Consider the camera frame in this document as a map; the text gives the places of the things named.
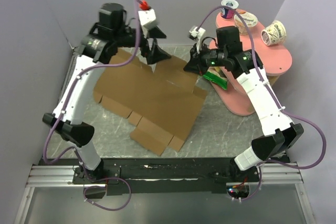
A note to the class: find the tipped Chobani yogurt cup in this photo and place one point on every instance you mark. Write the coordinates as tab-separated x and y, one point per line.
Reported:
274	34

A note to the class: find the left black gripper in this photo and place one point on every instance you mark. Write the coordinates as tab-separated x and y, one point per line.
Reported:
157	53

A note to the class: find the orange Chobani yogurt cup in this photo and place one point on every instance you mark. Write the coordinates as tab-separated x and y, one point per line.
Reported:
250	20

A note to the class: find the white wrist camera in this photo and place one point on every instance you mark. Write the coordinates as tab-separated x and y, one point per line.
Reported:
196	34
147	16

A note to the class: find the brown cardboard box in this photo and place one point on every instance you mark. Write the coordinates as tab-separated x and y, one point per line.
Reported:
162	102

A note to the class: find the green chips bag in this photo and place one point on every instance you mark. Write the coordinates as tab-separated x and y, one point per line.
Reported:
216	76

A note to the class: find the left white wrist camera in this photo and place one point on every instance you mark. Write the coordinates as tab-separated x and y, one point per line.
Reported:
147	16

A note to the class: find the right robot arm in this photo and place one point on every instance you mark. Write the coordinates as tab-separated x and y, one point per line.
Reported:
279	130

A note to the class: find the aluminium rail frame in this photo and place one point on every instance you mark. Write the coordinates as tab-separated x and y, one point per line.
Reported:
258	203

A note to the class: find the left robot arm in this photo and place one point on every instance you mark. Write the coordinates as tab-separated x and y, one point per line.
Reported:
95	51

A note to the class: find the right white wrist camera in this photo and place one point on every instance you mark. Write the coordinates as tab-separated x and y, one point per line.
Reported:
196	34

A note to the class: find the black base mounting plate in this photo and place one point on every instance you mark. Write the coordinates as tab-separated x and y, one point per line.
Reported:
156	175

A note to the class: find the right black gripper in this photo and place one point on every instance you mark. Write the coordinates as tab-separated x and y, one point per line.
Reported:
196	52

